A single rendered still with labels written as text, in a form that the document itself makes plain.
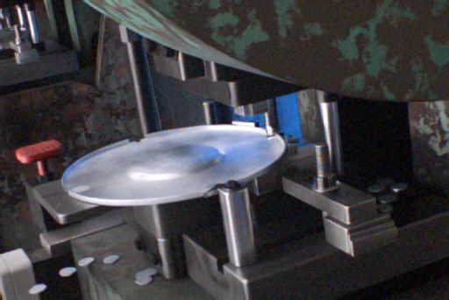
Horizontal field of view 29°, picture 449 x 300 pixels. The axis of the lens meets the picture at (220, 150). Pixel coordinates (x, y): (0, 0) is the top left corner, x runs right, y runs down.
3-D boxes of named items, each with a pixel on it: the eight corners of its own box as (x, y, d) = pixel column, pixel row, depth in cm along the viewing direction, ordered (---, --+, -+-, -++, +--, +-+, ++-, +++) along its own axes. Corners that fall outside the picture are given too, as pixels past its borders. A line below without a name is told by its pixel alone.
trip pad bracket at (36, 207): (61, 303, 136) (36, 188, 130) (46, 282, 144) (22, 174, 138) (97, 291, 138) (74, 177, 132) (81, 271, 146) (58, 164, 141)
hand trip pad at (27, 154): (32, 202, 134) (21, 156, 132) (23, 192, 139) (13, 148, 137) (74, 189, 137) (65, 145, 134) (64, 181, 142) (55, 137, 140)
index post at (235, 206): (238, 268, 95) (225, 188, 92) (226, 260, 97) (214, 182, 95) (260, 260, 96) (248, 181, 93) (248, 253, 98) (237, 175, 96)
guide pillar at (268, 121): (272, 151, 124) (260, 57, 120) (265, 148, 126) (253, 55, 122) (285, 147, 125) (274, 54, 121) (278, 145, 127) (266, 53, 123)
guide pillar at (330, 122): (333, 177, 110) (321, 72, 106) (324, 174, 112) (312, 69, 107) (347, 173, 110) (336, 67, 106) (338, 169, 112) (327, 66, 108)
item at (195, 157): (39, 167, 117) (38, 161, 117) (226, 118, 128) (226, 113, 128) (102, 227, 92) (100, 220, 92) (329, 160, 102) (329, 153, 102)
